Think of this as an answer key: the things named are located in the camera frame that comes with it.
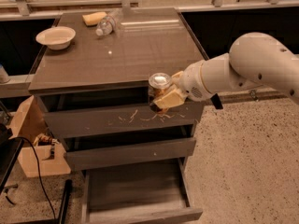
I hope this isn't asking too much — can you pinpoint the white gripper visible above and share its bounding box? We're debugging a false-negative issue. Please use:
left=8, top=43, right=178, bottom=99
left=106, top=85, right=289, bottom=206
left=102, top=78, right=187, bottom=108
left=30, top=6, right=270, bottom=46
left=153, top=61, right=212, bottom=109

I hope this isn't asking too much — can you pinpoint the orange soda can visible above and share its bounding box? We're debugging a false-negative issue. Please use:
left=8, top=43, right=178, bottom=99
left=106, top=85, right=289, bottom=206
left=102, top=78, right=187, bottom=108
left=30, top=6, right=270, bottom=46
left=148, top=73, right=172, bottom=114

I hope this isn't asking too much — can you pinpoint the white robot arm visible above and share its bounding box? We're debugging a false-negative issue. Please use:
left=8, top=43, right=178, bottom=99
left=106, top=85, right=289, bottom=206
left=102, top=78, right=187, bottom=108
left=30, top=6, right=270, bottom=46
left=153, top=33, right=299, bottom=109

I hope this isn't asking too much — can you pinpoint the grey drawer cabinet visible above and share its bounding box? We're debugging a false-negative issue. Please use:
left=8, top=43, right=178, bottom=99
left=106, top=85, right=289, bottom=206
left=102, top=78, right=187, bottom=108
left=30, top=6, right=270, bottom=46
left=27, top=7, right=214, bottom=224

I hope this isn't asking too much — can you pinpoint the grey open bottom drawer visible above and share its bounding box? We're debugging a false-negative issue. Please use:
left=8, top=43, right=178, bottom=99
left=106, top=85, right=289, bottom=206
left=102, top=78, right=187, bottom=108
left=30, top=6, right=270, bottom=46
left=81, top=159, right=203, bottom=224

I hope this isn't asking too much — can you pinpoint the grey middle drawer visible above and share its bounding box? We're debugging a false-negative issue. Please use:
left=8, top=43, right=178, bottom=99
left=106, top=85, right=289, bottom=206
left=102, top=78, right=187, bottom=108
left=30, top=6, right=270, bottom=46
left=64, top=138, right=196, bottom=171

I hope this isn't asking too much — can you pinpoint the grey top drawer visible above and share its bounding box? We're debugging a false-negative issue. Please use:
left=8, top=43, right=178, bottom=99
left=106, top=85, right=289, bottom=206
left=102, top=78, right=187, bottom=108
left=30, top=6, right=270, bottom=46
left=44, top=102, right=203, bottom=138

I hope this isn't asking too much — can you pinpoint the clear plastic water bottle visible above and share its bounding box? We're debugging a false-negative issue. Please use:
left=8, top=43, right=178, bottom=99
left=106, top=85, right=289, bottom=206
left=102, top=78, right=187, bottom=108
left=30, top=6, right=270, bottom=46
left=95, top=8, right=122, bottom=36

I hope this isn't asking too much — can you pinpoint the yellow sponge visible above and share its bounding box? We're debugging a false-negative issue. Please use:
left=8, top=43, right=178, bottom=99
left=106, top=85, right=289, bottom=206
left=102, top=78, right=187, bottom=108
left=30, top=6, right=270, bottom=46
left=82, top=12, right=107, bottom=26

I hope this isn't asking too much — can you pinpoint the white bowl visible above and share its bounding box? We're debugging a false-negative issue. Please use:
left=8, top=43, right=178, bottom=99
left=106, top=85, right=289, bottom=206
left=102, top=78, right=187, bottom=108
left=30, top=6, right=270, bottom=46
left=36, top=26, right=76, bottom=50

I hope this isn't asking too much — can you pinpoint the cardboard box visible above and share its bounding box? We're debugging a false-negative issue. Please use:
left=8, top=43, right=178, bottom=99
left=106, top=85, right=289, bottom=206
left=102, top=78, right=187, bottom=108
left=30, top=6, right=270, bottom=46
left=8, top=96, right=71, bottom=177

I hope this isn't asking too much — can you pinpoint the black furniture at left edge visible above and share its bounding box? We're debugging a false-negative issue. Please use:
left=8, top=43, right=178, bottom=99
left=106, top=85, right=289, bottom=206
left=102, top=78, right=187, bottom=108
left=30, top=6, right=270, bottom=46
left=0, top=123, right=23, bottom=193

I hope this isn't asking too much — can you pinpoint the black post on floor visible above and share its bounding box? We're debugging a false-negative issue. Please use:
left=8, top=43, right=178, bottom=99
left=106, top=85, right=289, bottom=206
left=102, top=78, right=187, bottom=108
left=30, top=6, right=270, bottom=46
left=57, top=179, right=72, bottom=224

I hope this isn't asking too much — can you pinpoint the black cable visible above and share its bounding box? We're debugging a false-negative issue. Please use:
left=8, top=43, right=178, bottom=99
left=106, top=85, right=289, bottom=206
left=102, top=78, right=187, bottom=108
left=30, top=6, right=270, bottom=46
left=12, top=136, right=58, bottom=221

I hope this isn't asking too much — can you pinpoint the metal railing frame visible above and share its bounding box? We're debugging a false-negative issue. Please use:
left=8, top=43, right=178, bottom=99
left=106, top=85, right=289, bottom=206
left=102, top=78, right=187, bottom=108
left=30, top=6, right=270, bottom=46
left=0, top=0, right=299, bottom=100

